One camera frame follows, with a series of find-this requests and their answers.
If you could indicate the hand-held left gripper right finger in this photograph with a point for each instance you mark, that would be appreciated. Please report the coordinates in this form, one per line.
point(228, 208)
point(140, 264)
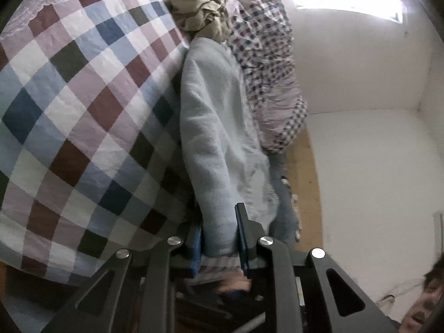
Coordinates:
point(241, 236)

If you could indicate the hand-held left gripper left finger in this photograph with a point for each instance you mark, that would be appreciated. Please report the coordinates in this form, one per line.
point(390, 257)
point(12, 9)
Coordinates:
point(197, 249)

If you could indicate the pale sweatshirt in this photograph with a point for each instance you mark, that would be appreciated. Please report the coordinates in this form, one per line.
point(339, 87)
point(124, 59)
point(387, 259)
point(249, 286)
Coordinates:
point(215, 128)

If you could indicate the person's right hand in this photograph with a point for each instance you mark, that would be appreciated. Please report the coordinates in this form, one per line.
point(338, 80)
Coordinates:
point(236, 284)

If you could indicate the wooden headboard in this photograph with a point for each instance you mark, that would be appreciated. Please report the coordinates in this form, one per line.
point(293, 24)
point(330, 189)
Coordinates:
point(305, 187)

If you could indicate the purple dotted checked pillow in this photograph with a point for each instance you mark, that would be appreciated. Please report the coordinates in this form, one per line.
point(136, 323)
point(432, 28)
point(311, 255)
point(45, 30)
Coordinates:
point(288, 125)

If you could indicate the large checked bed sheet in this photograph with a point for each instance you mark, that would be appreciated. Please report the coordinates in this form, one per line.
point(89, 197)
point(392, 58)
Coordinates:
point(86, 111)

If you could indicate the small checked duvet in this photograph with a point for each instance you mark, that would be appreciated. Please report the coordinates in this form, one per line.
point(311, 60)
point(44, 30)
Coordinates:
point(263, 59)

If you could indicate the person's face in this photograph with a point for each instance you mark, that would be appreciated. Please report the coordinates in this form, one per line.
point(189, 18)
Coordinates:
point(426, 301)

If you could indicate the khaki garment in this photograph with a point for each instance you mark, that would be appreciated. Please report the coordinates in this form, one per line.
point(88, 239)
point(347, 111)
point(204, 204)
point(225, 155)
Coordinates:
point(197, 7)

